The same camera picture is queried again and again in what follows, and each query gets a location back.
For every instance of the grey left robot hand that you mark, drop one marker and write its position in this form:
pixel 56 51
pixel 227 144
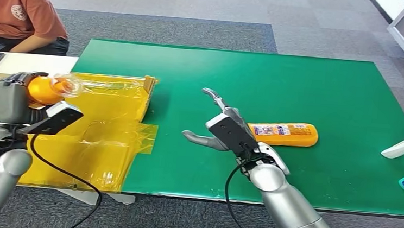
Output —
pixel 6 101

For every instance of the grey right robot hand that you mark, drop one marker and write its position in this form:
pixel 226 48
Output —
pixel 236 115

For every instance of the orange bottle with clear cap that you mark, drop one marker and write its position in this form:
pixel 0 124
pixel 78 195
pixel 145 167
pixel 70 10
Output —
pixel 41 91
pixel 287 133

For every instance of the person's left forearm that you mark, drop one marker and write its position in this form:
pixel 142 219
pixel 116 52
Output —
pixel 34 45

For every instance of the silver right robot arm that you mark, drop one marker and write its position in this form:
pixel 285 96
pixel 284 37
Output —
pixel 288 206

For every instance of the green table mat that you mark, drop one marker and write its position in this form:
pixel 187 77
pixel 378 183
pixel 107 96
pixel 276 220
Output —
pixel 298 88

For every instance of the yellow plastic-wrapped flat box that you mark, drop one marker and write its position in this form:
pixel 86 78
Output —
pixel 106 138

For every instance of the white table foot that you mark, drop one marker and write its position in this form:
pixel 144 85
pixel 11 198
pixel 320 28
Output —
pixel 85 196

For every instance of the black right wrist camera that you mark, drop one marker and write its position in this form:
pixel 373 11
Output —
pixel 232 135

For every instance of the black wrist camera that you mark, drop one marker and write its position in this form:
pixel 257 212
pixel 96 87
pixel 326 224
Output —
pixel 232 135
pixel 59 118

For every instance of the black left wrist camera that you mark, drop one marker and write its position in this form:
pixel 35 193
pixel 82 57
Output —
pixel 59 118

